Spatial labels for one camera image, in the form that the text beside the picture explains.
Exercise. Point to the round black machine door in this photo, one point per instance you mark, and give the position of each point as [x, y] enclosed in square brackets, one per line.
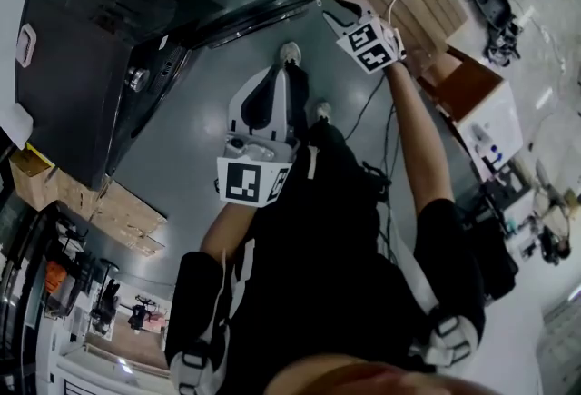
[258, 16]

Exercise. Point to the person's face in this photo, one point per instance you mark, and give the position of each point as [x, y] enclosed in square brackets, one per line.
[363, 379]

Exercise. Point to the white crumpled paper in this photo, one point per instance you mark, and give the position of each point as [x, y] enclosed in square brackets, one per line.
[16, 125]

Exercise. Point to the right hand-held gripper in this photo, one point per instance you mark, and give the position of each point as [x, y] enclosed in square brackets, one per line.
[370, 48]

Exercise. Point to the person's left forearm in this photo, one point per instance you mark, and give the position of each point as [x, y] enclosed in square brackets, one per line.
[227, 230]

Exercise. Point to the pale pink plastic tray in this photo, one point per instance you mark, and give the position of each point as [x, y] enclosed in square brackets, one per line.
[26, 43]

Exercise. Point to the person's right white shoe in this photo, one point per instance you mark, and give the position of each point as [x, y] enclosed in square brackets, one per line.
[322, 110]

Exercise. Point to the person's left white shoe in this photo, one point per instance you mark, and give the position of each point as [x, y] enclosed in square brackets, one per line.
[290, 53]

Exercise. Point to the cardboard box with yellow label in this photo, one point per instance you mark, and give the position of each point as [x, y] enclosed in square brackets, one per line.
[122, 216]

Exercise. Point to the person's right forearm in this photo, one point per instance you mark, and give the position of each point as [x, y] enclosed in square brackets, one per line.
[417, 134]

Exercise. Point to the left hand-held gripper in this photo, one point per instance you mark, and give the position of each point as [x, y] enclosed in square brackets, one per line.
[240, 182]

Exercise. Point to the white topped wooden cabinet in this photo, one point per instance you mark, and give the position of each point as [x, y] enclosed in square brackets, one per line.
[490, 116]

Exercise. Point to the person's white shoe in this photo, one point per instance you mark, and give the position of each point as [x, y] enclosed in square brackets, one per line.
[322, 110]
[290, 53]

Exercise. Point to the black washing machine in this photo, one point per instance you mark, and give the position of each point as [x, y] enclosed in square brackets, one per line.
[77, 66]

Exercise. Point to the person's black clothing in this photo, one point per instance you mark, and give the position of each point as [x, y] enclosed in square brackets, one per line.
[327, 270]

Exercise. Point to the plain cardboard box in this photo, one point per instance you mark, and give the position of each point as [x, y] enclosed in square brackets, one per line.
[32, 184]

